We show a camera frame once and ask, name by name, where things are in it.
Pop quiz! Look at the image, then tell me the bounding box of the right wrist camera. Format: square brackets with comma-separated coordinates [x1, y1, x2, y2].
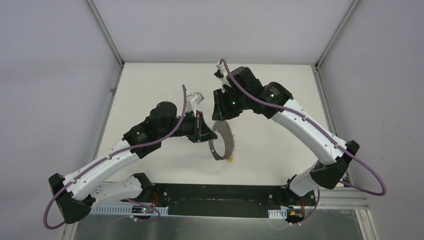
[214, 62, 231, 93]

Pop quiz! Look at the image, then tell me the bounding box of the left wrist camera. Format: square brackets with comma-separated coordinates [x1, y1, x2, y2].
[186, 92, 204, 113]

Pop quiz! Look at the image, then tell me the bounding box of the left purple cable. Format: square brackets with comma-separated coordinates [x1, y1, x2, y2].
[43, 84, 188, 231]

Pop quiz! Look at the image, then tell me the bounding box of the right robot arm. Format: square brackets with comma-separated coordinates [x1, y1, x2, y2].
[212, 65, 360, 205]

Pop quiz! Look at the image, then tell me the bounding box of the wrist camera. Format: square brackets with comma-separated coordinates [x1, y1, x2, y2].
[186, 92, 204, 113]
[214, 62, 231, 93]

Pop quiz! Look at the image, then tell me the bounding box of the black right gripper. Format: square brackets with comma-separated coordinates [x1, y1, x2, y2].
[212, 86, 250, 121]

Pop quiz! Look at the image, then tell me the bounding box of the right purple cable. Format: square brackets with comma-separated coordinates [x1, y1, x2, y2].
[219, 58, 388, 229]

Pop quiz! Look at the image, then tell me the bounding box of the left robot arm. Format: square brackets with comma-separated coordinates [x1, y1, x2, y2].
[48, 101, 218, 224]

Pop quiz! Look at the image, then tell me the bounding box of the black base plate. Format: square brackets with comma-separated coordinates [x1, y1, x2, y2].
[139, 183, 316, 219]

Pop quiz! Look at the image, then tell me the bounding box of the purple cable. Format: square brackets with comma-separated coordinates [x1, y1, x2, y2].
[219, 58, 388, 229]
[43, 84, 188, 231]

